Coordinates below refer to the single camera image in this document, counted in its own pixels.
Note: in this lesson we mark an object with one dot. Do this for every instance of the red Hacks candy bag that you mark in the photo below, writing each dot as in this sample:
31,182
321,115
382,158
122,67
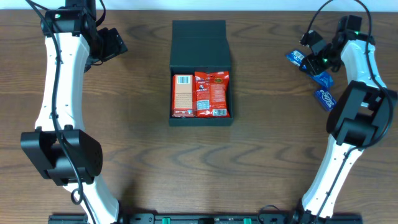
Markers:
211,91

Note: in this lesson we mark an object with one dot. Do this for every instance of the orange-red snack box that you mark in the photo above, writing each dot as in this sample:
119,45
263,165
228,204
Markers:
183,96

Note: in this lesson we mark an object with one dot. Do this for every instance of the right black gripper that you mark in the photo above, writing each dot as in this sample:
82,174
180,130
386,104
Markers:
315,64

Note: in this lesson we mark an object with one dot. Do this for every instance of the blue Eclipse mint pack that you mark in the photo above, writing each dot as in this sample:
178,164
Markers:
325,98

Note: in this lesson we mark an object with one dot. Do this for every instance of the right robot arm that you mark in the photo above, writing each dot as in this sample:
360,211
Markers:
359,119

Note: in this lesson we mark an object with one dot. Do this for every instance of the blue Oreo cookie pack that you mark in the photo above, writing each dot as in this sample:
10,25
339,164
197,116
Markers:
324,79

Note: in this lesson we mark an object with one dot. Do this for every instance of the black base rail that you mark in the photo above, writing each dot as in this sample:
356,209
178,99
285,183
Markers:
148,218

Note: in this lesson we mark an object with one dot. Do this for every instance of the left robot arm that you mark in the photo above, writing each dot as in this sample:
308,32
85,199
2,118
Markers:
59,147

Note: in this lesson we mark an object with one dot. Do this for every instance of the black box with lid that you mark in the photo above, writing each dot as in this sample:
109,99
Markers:
201,46

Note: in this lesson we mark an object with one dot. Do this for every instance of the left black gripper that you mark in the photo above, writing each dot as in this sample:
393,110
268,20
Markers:
114,45

